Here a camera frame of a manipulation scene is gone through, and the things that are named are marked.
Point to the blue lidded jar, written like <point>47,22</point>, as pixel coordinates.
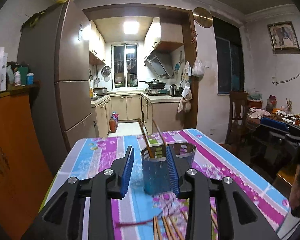
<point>30,79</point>

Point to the metal electric kettle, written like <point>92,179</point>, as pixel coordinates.
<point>173,90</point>

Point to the yellow bag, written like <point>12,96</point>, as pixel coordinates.
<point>62,0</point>

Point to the hanging metal colander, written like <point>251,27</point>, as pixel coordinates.
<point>106,71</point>

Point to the beige kitchen base cabinets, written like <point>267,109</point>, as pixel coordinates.
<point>120,107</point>

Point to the perforated metal utensil holder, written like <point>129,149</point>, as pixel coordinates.
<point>156,175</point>

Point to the round gold wall clock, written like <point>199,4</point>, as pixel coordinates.
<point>202,17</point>

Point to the green plastic container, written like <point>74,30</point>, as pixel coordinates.
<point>23,70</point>

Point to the person's right hand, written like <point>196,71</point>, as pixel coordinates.
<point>297,185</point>

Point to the red lidded glass jar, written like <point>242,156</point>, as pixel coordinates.
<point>271,105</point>

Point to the barred kitchen window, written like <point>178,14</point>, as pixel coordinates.
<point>125,65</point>

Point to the gas stove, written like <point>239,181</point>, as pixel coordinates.
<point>155,91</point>

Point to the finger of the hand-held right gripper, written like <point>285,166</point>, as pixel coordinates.
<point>274,123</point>
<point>299,138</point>

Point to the square ceiling light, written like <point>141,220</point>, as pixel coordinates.
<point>131,28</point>

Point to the white pill bottle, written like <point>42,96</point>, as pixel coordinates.
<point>17,78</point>

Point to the dark room window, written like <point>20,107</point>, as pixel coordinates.
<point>227,62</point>

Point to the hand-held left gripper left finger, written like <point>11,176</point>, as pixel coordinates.
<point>128,173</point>

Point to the framed elephant picture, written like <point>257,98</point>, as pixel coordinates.
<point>283,36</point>

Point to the pink cloth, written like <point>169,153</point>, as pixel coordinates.
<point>259,113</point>

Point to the wooden chopstick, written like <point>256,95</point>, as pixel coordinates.
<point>145,137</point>
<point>167,228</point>
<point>156,228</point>
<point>184,217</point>
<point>214,217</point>
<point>160,133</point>
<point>176,230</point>

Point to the wooden dining chair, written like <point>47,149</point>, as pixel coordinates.
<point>236,110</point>

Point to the hanging white plastic bag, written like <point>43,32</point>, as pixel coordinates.
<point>198,68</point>

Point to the black wok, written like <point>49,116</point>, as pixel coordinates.
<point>156,82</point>

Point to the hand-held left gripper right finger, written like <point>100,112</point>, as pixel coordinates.
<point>172,173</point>

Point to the brown refrigerator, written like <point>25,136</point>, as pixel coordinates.
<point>72,55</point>

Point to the orange wooden cabinet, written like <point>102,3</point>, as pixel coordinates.
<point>12,142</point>

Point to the beige wall cabinet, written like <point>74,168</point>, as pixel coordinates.
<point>162,35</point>
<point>96,45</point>

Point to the floral striped tablecloth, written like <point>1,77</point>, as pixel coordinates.
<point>95,155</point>

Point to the metal range hood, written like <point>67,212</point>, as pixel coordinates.
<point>160,65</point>

